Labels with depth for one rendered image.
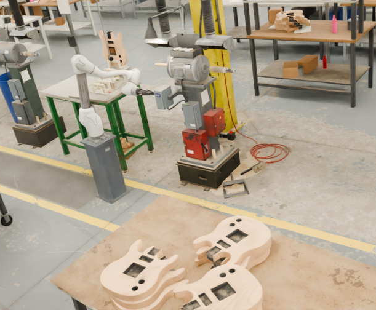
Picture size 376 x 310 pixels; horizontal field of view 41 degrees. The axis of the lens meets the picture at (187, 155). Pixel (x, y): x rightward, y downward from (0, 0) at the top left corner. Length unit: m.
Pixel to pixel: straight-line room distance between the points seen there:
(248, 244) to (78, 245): 2.45
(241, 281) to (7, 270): 2.92
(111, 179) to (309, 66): 3.25
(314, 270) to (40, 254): 2.94
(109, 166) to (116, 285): 2.62
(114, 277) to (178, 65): 2.69
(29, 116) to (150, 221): 3.98
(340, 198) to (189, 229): 2.12
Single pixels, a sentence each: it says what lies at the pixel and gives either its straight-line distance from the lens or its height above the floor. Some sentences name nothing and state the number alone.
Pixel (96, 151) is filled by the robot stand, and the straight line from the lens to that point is 5.25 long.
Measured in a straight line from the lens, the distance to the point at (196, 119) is 5.12.
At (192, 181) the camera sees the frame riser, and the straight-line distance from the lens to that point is 5.51.
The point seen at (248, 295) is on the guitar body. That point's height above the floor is 1.08.
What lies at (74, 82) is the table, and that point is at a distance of 6.56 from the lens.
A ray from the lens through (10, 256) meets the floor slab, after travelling 5.29.
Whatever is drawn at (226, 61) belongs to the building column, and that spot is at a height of 0.90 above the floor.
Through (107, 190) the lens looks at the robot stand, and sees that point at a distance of 5.48.
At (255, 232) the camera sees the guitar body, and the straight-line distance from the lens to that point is 3.05.
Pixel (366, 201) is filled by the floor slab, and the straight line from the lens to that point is 5.07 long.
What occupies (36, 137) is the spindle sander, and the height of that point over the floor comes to 0.15.
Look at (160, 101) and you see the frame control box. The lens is 5.08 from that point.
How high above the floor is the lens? 2.92
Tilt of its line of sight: 29 degrees down
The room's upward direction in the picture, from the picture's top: 10 degrees counter-clockwise
